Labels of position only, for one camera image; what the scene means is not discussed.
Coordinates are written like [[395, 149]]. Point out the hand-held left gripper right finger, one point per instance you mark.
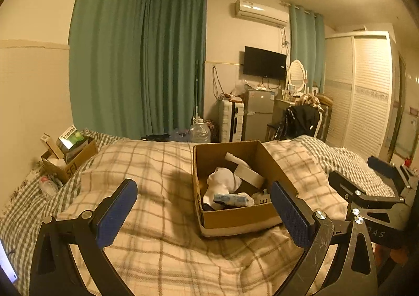
[[290, 217]]

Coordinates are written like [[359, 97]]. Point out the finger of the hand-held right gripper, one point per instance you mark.
[[384, 168], [345, 184]]

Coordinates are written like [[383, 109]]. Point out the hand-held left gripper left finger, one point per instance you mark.
[[117, 214]]

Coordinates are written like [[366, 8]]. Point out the white item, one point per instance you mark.
[[248, 176]]

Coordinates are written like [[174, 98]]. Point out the white blue tissue packet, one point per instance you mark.
[[232, 199]]

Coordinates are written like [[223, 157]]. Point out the brown cardboard box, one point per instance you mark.
[[229, 217]]

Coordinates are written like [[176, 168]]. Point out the white sock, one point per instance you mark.
[[219, 184]]

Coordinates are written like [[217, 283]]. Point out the beige plaid blanket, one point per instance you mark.
[[163, 250]]

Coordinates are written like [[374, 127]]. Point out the small cardboard storage box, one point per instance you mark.
[[77, 166]]

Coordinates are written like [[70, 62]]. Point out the dark suitcase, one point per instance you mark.
[[325, 120]]

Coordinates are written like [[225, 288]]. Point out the clear plastic bottle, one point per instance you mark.
[[49, 187]]

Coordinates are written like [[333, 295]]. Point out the white louvred wardrobe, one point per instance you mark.
[[363, 96]]

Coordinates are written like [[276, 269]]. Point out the black jacket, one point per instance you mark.
[[299, 120]]

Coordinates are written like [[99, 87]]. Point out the green printed carton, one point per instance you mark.
[[72, 138]]

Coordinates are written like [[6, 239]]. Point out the blonde fuzzy item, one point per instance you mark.
[[309, 100]]

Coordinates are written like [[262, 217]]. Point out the bluish plastic bags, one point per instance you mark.
[[181, 135]]

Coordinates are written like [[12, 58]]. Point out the small grey fridge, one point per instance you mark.
[[258, 116]]

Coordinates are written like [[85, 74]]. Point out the white ribbed suitcase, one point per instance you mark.
[[230, 120]]

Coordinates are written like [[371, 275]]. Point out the dark patterned bag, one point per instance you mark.
[[213, 131]]

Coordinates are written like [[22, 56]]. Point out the large clear water jug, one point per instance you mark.
[[200, 132]]

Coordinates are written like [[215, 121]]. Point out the white oval mirror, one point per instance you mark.
[[297, 74]]

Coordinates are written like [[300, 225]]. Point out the clear plastic bag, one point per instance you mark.
[[238, 87]]

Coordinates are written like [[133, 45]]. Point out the grey metal pole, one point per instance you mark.
[[197, 89]]

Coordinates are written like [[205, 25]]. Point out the green curtain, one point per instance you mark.
[[173, 63], [306, 40], [104, 53]]

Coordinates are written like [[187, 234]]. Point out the white air conditioner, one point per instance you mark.
[[260, 12]]

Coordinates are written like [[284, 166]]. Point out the black wall television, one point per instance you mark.
[[264, 63]]

